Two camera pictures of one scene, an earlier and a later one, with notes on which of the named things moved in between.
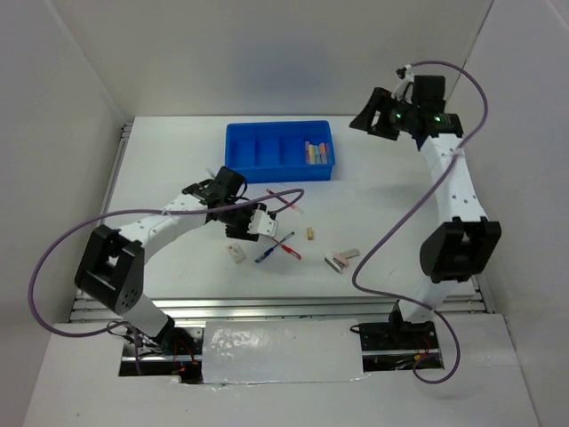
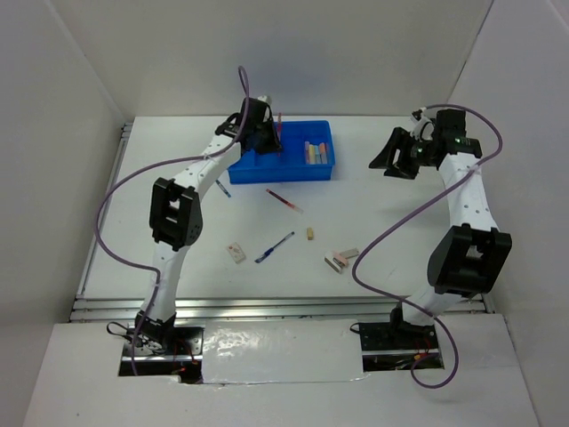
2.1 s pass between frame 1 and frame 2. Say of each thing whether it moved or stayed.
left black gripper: moved
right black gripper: moved
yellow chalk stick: stayed
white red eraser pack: stayed
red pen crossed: moved
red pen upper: stayed
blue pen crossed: stayed
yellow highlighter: stayed
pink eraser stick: stayed
